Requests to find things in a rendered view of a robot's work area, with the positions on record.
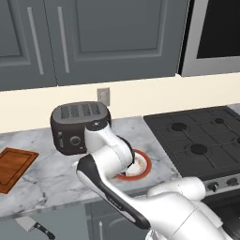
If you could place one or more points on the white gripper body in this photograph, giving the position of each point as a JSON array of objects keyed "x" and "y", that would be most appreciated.
[{"x": 134, "y": 170}]

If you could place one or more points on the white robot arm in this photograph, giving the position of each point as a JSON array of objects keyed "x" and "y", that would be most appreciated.
[{"x": 175, "y": 212}]

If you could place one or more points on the white plate with orange rim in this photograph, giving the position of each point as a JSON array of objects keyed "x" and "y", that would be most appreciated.
[{"x": 147, "y": 168}]

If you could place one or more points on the grey open drawer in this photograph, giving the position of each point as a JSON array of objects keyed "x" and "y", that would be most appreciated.
[{"x": 62, "y": 223}]

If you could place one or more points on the brown wooden cutting board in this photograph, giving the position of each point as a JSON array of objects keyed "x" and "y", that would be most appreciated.
[{"x": 14, "y": 167}]

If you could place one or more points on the grey base cupboard door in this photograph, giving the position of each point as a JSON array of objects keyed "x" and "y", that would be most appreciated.
[{"x": 118, "y": 226}]

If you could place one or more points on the black gas stove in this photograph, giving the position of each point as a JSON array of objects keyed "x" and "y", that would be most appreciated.
[{"x": 197, "y": 140}]

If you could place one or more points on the dark brown toaster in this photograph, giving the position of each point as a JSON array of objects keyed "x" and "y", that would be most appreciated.
[{"x": 70, "y": 125}]

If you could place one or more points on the black stove knob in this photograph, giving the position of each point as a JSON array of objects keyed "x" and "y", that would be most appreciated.
[
  {"x": 213, "y": 187},
  {"x": 233, "y": 181}
]

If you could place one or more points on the silver microwave oven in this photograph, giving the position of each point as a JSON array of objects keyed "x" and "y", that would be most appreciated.
[{"x": 212, "y": 34}]

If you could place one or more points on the grey wall outlet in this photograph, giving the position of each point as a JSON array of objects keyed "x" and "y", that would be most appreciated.
[{"x": 103, "y": 96}]

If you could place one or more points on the wide grey wall cupboard door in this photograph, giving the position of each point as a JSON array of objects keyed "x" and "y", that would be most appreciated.
[{"x": 122, "y": 37}]

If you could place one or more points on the narrow grey wall cupboard door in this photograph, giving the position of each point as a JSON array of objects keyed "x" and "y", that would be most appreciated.
[{"x": 18, "y": 40}]

